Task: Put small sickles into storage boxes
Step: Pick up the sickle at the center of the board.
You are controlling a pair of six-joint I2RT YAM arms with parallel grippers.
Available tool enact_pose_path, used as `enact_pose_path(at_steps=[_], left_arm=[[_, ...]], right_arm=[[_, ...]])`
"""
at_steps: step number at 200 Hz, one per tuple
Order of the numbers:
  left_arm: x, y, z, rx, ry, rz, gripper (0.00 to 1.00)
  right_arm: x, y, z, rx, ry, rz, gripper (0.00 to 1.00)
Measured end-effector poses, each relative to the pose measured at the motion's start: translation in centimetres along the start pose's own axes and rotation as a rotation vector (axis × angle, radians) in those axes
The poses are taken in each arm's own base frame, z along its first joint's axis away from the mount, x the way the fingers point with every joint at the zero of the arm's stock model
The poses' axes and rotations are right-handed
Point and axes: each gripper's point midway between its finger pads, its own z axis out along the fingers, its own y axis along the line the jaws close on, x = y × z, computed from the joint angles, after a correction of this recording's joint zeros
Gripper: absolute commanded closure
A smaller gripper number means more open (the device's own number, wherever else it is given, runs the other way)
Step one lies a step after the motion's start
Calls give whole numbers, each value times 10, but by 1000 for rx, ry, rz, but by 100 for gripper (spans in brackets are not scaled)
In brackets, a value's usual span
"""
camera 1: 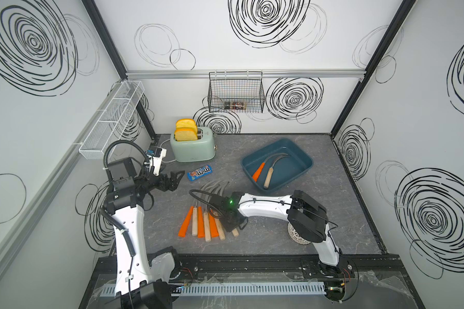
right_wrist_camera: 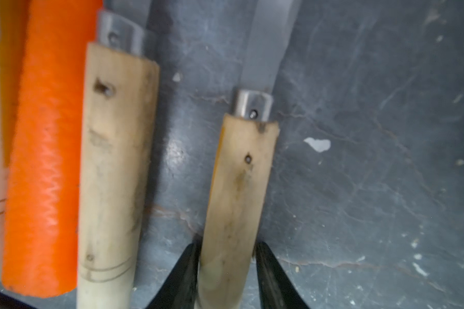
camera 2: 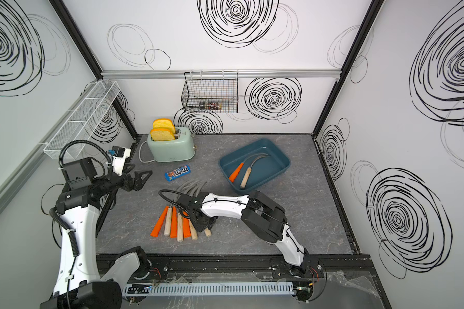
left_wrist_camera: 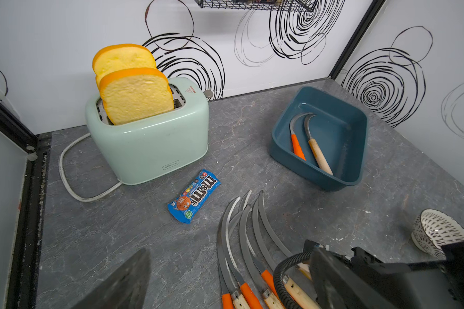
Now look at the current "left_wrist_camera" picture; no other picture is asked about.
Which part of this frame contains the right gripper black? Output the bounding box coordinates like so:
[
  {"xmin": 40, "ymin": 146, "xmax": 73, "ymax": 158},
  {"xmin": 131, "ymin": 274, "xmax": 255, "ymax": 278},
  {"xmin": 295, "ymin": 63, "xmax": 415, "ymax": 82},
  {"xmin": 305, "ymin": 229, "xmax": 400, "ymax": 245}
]
[{"xmin": 303, "ymin": 239, "xmax": 445, "ymax": 294}]

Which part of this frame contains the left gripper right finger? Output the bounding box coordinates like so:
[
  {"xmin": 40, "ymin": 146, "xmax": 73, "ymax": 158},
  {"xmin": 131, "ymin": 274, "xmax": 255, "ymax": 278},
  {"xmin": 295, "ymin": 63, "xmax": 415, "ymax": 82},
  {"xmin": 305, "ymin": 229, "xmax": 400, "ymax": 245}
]
[{"xmin": 310, "ymin": 247, "xmax": 371, "ymax": 308}]

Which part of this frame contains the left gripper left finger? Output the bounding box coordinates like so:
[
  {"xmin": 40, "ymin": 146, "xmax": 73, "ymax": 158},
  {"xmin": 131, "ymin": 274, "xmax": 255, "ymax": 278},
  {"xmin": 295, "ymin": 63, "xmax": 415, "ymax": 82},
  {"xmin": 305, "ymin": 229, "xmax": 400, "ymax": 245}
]
[{"xmin": 74, "ymin": 248, "xmax": 150, "ymax": 308}]

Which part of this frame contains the wooden handled sickle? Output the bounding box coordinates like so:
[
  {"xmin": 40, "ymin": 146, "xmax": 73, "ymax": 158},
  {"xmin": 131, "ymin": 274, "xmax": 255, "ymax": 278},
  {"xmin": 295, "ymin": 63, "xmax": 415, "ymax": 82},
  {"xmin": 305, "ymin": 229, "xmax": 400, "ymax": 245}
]
[{"xmin": 304, "ymin": 113, "xmax": 333, "ymax": 175}]

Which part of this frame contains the orange handled sickle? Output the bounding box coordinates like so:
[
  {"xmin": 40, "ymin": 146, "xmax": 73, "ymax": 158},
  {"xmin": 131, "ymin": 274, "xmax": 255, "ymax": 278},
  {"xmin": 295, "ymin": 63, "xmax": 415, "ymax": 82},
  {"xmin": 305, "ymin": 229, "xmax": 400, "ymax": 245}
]
[{"xmin": 289, "ymin": 113, "xmax": 311, "ymax": 160}]

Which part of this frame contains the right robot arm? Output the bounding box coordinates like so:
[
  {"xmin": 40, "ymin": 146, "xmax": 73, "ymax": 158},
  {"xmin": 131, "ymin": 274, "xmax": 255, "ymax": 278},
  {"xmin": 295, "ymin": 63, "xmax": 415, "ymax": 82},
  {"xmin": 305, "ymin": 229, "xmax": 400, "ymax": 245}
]
[{"xmin": 303, "ymin": 240, "xmax": 464, "ymax": 308}]

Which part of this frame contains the teal plastic storage box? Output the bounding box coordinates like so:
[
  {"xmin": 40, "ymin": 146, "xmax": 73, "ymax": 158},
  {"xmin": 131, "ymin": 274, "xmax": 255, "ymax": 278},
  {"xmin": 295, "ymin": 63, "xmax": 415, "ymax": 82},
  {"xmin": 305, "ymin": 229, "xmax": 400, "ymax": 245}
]
[{"xmin": 269, "ymin": 86, "xmax": 368, "ymax": 191}]

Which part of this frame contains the white round strainer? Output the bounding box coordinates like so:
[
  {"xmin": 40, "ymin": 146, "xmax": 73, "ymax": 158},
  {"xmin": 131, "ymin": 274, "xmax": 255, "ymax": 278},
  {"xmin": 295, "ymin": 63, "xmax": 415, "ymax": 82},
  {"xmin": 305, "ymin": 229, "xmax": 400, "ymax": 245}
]
[{"xmin": 411, "ymin": 209, "xmax": 464, "ymax": 260}]

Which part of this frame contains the blue candy packet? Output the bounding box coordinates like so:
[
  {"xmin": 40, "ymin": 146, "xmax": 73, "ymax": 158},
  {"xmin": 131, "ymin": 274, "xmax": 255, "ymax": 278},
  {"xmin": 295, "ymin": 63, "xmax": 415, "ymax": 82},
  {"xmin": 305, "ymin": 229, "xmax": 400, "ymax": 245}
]
[{"xmin": 168, "ymin": 169, "xmax": 220, "ymax": 224}]

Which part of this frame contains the orange sickle far left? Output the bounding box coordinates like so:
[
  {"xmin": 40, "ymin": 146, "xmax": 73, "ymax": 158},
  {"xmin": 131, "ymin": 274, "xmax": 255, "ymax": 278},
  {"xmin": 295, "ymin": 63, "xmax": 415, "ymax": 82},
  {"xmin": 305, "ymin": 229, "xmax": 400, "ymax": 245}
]
[{"xmin": 217, "ymin": 233, "xmax": 234, "ymax": 308}]

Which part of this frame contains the mint green toaster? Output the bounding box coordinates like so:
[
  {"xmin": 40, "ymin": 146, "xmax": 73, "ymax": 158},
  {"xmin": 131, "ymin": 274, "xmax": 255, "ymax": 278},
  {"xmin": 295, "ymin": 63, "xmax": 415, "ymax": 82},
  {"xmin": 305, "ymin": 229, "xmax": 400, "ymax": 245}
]
[{"xmin": 85, "ymin": 77, "xmax": 209, "ymax": 185}]

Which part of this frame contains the front toast slice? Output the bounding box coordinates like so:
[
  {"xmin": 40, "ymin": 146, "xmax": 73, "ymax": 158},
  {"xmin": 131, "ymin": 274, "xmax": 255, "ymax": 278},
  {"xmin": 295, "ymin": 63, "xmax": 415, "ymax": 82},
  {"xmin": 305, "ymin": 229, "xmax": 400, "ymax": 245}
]
[{"xmin": 99, "ymin": 68, "xmax": 174, "ymax": 125}]

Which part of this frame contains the toast slice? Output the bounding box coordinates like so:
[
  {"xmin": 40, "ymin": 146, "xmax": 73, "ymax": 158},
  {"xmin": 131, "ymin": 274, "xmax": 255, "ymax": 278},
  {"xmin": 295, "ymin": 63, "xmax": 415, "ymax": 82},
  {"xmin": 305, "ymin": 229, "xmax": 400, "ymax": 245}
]
[
  {"xmin": 92, "ymin": 44, "xmax": 157, "ymax": 86},
  {"xmin": 99, "ymin": 68, "xmax": 174, "ymax": 125}
]

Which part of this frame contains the rear toast slice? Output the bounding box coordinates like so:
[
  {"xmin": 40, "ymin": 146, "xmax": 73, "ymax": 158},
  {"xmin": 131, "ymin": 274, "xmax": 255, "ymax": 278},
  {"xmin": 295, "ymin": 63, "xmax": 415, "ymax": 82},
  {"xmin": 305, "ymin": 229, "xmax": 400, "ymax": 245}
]
[{"xmin": 92, "ymin": 44, "xmax": 157, "ymax": 86}]

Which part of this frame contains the white toaster cord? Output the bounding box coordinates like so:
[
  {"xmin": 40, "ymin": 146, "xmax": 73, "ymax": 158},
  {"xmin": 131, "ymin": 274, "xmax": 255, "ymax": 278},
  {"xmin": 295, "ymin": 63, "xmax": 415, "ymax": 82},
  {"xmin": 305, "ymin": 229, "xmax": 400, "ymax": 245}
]
[{"xmin": 57, "ymin": 133, "xmax": 122, "ymax": 203}]

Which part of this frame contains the black wire wall basket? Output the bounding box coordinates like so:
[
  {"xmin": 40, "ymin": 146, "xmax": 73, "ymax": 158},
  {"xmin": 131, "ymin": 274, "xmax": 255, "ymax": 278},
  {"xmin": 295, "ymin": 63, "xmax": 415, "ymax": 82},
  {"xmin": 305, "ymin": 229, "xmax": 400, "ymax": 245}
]
[{"xmin": 195, "ymin": 0, "xmax": 320, "ymax": 12}]

